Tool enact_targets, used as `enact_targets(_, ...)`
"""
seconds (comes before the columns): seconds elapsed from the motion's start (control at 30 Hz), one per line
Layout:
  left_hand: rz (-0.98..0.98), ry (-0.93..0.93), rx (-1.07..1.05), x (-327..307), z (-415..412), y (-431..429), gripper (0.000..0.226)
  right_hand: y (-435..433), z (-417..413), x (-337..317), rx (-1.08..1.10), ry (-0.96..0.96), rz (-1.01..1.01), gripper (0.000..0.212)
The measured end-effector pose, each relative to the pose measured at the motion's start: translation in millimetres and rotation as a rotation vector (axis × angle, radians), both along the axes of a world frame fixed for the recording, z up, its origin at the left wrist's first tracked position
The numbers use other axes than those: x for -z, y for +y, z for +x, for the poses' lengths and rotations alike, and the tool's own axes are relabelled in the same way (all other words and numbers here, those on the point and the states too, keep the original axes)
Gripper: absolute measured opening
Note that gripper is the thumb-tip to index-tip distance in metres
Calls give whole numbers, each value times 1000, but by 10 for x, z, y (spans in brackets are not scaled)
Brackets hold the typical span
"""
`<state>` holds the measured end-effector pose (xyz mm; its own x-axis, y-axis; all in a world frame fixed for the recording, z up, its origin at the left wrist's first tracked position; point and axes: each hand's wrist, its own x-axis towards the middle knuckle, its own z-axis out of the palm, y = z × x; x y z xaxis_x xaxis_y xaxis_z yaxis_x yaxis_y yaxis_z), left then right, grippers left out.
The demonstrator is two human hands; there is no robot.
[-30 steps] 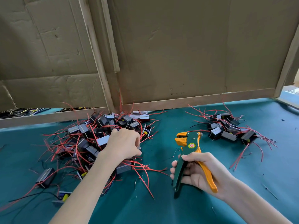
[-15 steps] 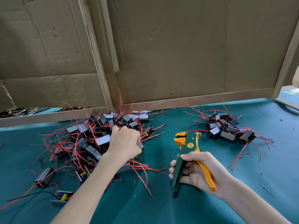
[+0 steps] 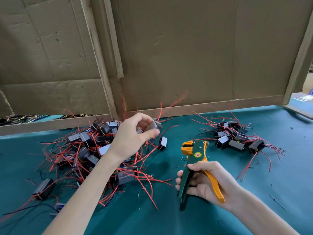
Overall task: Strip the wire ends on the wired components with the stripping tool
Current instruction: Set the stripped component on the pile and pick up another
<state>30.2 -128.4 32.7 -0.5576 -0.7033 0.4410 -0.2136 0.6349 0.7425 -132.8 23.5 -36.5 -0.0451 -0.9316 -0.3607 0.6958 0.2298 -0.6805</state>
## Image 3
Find person's right hand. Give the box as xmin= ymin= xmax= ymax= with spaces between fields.
xmin=175 ymin=161 xmax=244 ymax=212

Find person's left hand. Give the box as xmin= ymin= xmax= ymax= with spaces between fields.
xmin=109 ymin=113 xmax=160 ymax=163

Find wired component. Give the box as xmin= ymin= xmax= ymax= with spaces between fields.
xmin=146 ymin=93 xmax=189 ymax=133

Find orange green wire strippers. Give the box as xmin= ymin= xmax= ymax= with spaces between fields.
xmin=177 ymin=140 xmax=226 ymax=211

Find pile of wired transformers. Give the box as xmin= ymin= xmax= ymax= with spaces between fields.
xmin=0 ymin=100 xmax=179 ymax=218
xmin=192 ymin=109 xmax=285 ymax=181

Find person's left forearm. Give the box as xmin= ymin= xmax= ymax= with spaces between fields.
xmin=41 ymin=151 xmax=124 ymax=235

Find person's right forearm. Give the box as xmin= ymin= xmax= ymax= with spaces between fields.
xmin=230 ymin=191 xmax=299 ymax=235

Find thin wooden strip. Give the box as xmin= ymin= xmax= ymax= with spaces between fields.
xmin=103 ymin=0 xmax=124 ymax=79

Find flat grey board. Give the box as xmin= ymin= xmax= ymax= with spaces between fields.
xmin=284 ymin=92 xmax=313 ymax=119

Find smooth brown cardboard panel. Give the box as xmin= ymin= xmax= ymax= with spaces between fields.
xmin=110 ymin=0 xmax=313 ymax=113

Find creased brown cardboard panel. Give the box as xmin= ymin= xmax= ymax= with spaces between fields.
xmin=0 ymin=0 xmax=111 ymax=117

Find brown cardboard box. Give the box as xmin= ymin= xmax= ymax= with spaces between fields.
xmin=303 ymin=71 xmax=313 ymax=94

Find long wooden bottom rail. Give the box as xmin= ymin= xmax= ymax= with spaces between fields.
xmin=125 ymin=95 xmax=284 ymax=120

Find short wooden bottom rail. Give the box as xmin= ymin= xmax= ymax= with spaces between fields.
xmin=0 ymin=115 xmax=112 ymax=136

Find wide wooden post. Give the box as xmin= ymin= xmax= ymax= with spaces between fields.
xmin=79 ymin=0 xmax=118 ymax=119

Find heap of black cables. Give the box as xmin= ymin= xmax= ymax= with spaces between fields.
xmin=0 ymin=114 xmax=91 ymax=126

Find wooden corner post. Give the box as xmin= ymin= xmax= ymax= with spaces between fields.
xmin=281 ymin=27 xmax=313 ymax=106

